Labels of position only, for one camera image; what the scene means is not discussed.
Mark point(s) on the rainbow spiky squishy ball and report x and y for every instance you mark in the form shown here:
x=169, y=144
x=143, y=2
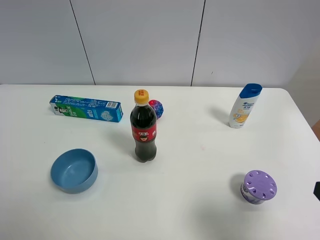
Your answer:
x=157, y=107

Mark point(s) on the black object at right edge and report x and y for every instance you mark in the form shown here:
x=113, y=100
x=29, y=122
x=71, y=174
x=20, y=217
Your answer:
x=316, y=190

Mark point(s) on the cola bottle yellow cap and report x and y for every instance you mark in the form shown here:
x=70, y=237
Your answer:
x=143, y=121

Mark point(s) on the blue green toothpaste box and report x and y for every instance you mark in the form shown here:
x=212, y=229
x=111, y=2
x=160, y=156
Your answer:
x=87, y=108

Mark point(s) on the white shampoo bottle blue cap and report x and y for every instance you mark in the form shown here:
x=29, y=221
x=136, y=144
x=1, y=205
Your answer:
x=244, y=105

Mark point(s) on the blue plastic bowl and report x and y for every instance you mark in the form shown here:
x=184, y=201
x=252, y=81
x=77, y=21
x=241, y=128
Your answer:
x=74, y=171

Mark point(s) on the purple lidded air freshener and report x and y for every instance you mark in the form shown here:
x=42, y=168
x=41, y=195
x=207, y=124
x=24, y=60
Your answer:
x=258, y=187

